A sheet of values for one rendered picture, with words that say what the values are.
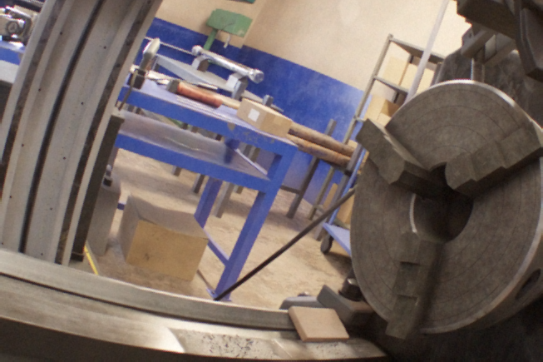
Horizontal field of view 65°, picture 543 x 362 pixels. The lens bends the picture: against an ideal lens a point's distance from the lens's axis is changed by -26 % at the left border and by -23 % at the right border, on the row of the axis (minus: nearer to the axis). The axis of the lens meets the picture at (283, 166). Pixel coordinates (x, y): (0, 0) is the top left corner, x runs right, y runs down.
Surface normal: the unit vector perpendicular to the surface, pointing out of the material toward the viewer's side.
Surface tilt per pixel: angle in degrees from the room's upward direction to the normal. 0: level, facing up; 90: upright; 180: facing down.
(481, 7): 159
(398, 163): 90
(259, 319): 45
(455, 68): 90
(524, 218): 90
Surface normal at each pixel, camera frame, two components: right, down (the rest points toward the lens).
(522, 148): -0.76, -0.25
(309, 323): 0.55, -0.74
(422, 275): 0.61, 0.05
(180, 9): 0.50, 0.36
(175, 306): 0.65, -0.38
